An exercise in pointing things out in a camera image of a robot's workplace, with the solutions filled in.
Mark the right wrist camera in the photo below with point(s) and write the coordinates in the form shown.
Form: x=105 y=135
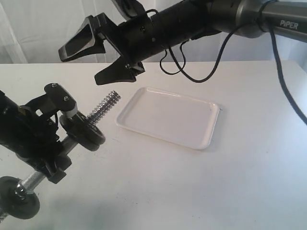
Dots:
x=129 y=8

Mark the chrome dumbbell bar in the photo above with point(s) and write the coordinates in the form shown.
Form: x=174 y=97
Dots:
x=32 y=181

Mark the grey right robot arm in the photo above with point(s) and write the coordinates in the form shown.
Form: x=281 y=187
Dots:
x=252 y=18

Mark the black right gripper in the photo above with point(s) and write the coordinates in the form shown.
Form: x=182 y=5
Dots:
x=149 y=34

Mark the white rectangular tray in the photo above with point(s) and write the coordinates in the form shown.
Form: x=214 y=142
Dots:
x=171 y=117

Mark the chrome star collar nut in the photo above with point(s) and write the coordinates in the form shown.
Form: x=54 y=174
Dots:
x=20 y=190

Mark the black weight plate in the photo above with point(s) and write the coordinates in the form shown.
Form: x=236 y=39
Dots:
x=89 y=128

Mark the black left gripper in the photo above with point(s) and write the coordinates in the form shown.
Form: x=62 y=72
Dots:
x=29 y=132

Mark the white backdrop curtain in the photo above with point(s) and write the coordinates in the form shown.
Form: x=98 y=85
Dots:
x=32 y=31

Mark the black rubber washer disc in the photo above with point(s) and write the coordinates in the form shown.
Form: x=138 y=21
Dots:
x=15 y=203

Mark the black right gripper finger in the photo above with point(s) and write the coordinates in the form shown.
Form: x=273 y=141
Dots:
x=85 y=42

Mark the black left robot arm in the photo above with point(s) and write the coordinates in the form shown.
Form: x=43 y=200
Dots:
x=30 y=132

